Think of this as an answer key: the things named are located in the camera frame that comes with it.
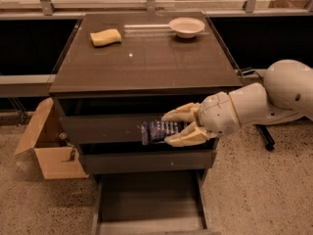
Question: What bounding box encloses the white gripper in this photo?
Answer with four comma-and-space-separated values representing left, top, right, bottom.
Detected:
161, 92, 240, 147

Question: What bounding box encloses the yellow sponge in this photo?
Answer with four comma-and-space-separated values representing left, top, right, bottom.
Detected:
90, 28, 121, 47

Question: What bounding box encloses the open cardboard box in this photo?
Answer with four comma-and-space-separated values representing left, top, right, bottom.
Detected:
15, 98, 89, 179

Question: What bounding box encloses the middle drawer grey front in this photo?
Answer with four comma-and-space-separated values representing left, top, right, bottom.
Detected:
79, 150, 217, 174

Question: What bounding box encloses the white bowl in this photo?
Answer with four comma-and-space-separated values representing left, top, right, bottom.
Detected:
169, 18, 204, 39

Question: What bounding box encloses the top drawer grey front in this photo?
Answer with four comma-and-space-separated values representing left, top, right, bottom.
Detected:
60, 115, 155, 144

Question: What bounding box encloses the open bottom drawer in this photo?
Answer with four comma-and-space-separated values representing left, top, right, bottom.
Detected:
91, 170, 221, 235

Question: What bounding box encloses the black power adapter with cable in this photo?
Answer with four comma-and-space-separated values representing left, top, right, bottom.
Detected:
237, 67, 263, 80

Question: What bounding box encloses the blue rxbar blueberry bar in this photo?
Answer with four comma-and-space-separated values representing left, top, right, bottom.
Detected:
141, 119, 187, 145

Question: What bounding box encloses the dark bottle in box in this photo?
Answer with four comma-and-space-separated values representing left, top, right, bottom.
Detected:
59, 132, 75, 162

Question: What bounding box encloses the drawer grey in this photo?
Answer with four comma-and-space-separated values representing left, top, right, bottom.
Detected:
60, 115, 155, 144
79, 150, 217, 174

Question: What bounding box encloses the black table leg with caster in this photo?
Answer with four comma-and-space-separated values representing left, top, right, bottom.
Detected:
256, 124, 275, 151

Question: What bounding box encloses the dark grey drawer cabinet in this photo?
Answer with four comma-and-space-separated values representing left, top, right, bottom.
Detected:
48, 11, 244, 191

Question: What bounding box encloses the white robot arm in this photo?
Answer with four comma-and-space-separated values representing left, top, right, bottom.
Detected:
161, 60, 313, 147

